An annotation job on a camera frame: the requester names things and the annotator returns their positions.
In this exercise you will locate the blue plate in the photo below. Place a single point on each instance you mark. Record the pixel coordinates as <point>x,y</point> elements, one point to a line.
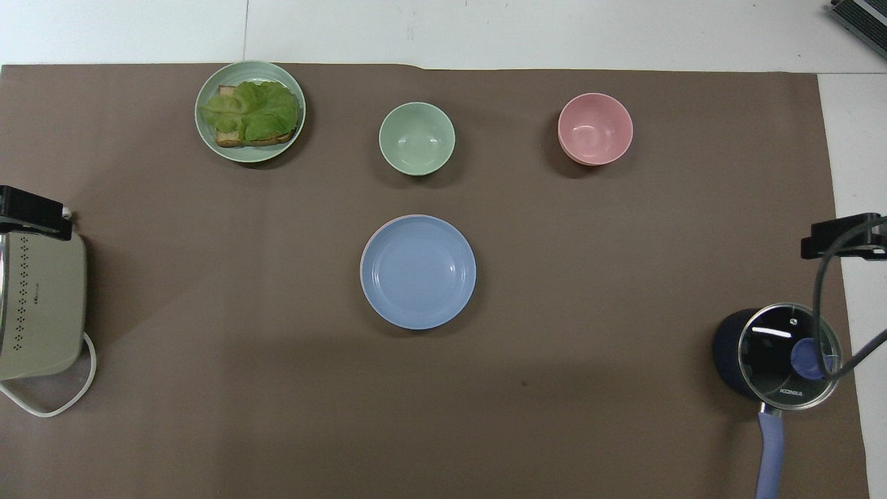
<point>418,272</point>

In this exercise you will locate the green bowl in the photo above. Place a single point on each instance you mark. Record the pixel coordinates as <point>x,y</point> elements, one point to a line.
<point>416,138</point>

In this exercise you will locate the pink bowl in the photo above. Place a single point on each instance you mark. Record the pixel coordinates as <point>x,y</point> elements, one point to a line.
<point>594,128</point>

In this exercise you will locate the green lettuce leaf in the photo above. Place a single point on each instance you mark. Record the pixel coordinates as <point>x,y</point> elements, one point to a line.
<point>258,111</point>

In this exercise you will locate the toast slice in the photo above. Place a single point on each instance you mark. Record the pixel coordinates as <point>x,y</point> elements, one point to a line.
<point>230,138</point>

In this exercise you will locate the green plate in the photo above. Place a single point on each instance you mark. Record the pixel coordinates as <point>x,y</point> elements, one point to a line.
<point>208,138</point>

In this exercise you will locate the dark blue pot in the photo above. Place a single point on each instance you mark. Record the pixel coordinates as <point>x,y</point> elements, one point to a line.
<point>729,353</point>

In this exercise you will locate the glass pot lid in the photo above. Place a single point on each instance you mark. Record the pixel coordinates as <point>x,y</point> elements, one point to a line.
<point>776,357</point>

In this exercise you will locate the black stand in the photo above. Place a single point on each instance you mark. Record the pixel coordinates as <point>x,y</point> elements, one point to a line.
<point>28,211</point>
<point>842,239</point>

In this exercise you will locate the beige toaster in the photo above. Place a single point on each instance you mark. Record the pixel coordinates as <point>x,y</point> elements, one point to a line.
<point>41,305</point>

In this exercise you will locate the grey ribbed device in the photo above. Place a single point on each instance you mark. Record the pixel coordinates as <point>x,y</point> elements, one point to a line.
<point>863,17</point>

